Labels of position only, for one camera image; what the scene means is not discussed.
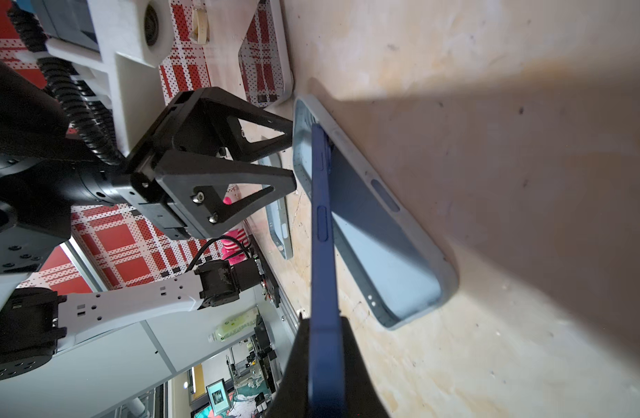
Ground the blue case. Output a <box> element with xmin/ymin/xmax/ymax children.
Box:
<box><xmin>256</xmin><ymin>150</ymin><xmax>295</xmax><ymax>261</ymax></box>
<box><xmin>292</xmin><ymin>95</ymin><xmax>459</xmax><ymax>329</ymax></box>

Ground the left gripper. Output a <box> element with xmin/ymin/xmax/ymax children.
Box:
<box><xmin>113</xmin><ymin>87</ymin><xmax>297</xmax><ymax>240</ymax></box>

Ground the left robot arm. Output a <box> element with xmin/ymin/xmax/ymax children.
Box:
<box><xmin>0</xmin><ymin>1</ymin><xmax>297</xmax><ymax>381</ymax></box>

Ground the pink plush toy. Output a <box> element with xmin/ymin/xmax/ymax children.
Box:
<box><xmin>220</xmin><ymin>195</ymin><xmax>253</xmax><ymax>265</ymax></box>

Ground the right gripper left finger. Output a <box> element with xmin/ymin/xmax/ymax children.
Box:
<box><xmin>265</xmin><ymin>319</ymin><xmax>312</xmax><ymax>418</ymax></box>

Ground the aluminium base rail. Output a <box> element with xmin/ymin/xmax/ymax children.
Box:
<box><xmin>246</xmin><ymin>234</ymin><xmax>308</xmax><ymax>335</ymax></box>

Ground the black phone horizontal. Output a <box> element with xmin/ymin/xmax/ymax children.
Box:
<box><xmin>308</xmin><ymin>124</ymin><xmax>346</xmax><ymax>417</ymax></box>

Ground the black phone lower left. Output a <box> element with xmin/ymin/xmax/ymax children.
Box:
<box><xmin>238</xmin><ymin>0</ymin><xmax>294</xmax><ymax>108</ymax></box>

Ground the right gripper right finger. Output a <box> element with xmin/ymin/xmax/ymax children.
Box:
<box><xmin>342</xmin><ymin>317</ymin><xmax>389</xmax><ymax>418</ymax></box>

